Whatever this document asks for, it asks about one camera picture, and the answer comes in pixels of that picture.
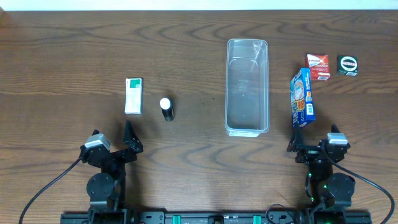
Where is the small dark green box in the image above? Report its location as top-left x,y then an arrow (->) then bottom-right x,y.
337,55 -> 358,77

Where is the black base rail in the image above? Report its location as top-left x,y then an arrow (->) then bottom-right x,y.
60,210 -> 372,224

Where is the clear plastic container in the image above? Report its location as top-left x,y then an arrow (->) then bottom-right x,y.
224,39 -> 270,138

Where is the right black cable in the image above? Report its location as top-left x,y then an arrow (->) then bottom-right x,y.
323,149 -> 396,224

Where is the black bottle white cap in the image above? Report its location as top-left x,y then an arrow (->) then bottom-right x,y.
159,98 -> 174,121

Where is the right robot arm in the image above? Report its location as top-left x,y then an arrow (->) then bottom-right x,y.
287,123 -> 355,223

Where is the left black cable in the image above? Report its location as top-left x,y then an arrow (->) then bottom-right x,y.
18,157 -> 84,224

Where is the white green Panadol box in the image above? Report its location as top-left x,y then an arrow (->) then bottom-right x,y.
124,78 -> 142,114

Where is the black cable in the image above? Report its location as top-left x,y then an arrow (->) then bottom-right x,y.
323,149 -> 396,224
18,157 -> 84,224

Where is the blue KoolFever box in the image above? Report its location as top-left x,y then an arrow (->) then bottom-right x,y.
290,68 -> 315,128

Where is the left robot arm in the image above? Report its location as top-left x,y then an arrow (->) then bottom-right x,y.
79,121 -> 143,223

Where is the red Panadol ActiFast box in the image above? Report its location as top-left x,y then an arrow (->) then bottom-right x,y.
305,54 -> 330,80

